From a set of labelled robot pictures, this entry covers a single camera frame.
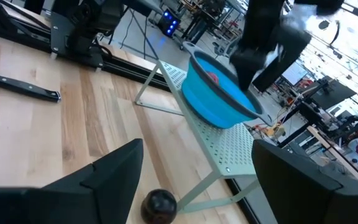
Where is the small red fruit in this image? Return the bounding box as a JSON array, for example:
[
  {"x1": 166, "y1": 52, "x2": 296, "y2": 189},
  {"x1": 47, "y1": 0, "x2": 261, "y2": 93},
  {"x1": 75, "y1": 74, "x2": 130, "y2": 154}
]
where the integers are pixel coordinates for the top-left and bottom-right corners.
[{"x1": 206, "y1": 71, "x2": 221, "y2": 86}]

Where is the black computer with blue lights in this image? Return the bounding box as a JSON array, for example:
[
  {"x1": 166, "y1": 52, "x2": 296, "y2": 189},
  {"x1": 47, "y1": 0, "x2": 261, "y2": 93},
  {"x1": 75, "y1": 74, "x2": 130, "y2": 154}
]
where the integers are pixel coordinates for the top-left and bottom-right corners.
[{"x1": 157, "y1": 8, "x2": 182, "y2": 39}]

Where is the black-handled kitchen knife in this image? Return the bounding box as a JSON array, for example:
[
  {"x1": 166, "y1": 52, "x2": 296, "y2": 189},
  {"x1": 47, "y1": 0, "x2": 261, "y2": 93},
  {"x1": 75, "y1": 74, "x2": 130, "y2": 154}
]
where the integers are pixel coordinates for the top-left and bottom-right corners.
[{"x1": 0, "y1": 63, "x2": 62, "y2": 104}]

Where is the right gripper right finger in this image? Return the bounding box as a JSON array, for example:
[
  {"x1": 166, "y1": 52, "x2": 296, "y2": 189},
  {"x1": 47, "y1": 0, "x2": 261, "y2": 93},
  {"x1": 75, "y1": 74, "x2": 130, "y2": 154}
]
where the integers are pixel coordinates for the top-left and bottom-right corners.
[{"x1": 251, "y1": 138, "x2": 358, "y2": 224}]

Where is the blue collapsible bowl grey rim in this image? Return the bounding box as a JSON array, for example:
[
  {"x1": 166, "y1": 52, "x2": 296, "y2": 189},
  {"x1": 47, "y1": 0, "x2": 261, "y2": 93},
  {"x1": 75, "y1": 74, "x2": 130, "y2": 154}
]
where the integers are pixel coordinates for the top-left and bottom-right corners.
[{"x1": 180, "y1": 41, "x2": 273, "y2": 130}]

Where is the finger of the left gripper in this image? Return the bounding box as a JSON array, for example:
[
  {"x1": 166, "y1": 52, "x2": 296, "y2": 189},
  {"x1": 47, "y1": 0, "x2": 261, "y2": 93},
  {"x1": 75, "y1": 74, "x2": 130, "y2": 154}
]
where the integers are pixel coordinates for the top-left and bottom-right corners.
[
  {"x1": 252, "y1": 26, "x2": 313, "y2": 93},
  {"x1": 229, "y1": 48, "x2": 269, "y2": 91}
]

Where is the pale green perforated metal shelf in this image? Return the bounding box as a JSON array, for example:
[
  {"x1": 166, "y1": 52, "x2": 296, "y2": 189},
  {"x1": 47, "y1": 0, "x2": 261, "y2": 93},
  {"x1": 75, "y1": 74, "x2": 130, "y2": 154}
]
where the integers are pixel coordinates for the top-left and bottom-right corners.
[{"x1": 134, "y1": 60, "x2": 261, "y2": 215}]

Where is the dark purple plum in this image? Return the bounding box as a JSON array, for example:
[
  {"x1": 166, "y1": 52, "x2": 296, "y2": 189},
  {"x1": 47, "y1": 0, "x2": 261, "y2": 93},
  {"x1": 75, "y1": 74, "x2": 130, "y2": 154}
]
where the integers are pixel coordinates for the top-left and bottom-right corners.
[{"x1": 140, "y1": 188, "x2": 178, "y2": 224}]

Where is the black background desk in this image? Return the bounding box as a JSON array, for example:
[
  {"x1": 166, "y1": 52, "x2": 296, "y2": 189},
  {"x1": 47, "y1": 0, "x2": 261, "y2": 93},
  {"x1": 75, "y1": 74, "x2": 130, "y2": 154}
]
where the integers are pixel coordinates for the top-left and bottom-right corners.
[{"x1": 308, "y1": 75, "x2": 357, "y2": 110}]

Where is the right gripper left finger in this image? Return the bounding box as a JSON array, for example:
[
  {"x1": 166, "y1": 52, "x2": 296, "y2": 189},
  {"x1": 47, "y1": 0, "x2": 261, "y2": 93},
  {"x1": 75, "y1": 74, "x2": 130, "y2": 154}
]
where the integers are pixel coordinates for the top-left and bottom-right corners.
[{"x1": 0, "y1": 138, "x2": 145, "y2": 224}]

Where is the background computer monitor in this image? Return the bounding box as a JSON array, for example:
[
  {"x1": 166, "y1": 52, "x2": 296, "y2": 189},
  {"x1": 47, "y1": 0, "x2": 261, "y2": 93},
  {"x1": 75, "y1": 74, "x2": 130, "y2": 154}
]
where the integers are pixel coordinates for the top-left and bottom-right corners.
[{"x1": 280, "y1": 60, "x2": 309, "y2": 87}]

